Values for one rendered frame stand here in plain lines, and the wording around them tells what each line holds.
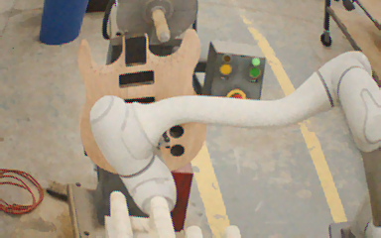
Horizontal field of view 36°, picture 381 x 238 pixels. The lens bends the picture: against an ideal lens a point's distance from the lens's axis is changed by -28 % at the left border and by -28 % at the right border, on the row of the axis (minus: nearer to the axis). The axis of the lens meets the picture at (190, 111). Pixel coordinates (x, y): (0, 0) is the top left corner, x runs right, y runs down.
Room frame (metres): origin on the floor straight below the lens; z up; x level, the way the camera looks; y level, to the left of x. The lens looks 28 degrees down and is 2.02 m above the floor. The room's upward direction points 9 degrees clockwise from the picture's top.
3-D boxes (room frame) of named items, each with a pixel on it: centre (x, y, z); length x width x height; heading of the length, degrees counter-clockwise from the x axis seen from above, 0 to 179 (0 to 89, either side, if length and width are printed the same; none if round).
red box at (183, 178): (2.33, 0.04, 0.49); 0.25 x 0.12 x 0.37; 13
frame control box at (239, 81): (2.20, -0.07, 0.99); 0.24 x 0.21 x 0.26; 13
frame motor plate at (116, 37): (2.29, 0.20, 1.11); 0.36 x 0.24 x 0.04; 13
